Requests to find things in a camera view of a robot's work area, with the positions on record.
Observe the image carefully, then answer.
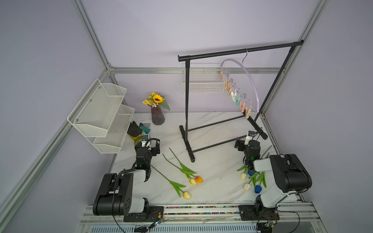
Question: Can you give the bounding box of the black clothes rack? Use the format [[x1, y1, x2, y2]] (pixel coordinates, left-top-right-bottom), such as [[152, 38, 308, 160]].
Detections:
[[178, 39, 304, 163]]

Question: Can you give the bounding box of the purple clip hanger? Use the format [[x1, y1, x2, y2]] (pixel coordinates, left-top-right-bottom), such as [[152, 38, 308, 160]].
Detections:
[[220, 58, 261, 118]]

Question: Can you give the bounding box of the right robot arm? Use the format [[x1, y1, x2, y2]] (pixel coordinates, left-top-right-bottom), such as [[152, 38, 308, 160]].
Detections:
[[234, 138, 312, 211]]

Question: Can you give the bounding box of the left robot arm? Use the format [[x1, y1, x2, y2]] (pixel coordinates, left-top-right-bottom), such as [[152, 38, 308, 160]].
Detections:
[[92, 138, 160, 218]]

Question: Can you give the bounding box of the green gardening glove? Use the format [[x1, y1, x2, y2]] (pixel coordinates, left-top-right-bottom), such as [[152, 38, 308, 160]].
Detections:
[[139, 123, 151, 135]]

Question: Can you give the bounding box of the white tulip upper right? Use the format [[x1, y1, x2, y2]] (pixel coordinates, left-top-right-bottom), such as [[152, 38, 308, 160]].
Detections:
[[237, 165, 248, 181]]

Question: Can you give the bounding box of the white tulip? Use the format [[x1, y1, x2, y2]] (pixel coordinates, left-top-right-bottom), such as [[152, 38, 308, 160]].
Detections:
[[237, 165, 248, 181], [243, 178, 256, 191]]

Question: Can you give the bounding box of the purple ribbed vase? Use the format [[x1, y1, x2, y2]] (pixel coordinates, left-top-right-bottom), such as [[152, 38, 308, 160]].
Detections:
[[151, 106, 165, 126]]

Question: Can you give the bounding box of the white tulip lower right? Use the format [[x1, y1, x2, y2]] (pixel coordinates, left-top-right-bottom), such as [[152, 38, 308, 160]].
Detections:
[[243, 178, 256, 191]]

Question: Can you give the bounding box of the blue tulip lower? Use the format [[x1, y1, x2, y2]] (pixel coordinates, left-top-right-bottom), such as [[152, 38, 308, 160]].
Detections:
[[252, 172, 267, 194]]

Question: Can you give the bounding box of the sunflower bouquet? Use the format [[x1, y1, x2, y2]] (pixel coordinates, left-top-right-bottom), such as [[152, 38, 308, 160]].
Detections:
[[142, 92, 171, 111]]

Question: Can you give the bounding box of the pale yellow tulip front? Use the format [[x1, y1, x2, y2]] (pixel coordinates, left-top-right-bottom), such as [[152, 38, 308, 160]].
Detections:
[[151, 165, 191, 200]]

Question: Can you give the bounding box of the white mesh two-tier shelf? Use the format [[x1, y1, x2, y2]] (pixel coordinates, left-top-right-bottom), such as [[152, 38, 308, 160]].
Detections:
[[67, 80, 135, 154]]

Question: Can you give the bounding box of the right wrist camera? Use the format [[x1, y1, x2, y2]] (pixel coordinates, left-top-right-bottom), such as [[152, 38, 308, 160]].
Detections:
[[244, 131, 258, 145]]

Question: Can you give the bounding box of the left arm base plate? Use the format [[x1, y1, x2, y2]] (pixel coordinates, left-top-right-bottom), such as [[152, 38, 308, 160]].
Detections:
[[123, 206, 164, 222]]

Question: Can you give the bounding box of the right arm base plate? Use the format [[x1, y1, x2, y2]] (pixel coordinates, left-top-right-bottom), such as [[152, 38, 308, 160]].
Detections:
[[239, 205, 280, 221]]

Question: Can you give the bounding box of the white wire wall basket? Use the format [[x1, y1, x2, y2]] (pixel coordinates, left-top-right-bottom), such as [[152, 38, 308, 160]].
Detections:
[[188, 64, 224, 94]]

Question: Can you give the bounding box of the aluminium front rail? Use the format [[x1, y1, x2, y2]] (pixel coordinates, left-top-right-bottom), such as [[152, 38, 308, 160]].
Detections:
[[77, 202, 327, 233]]

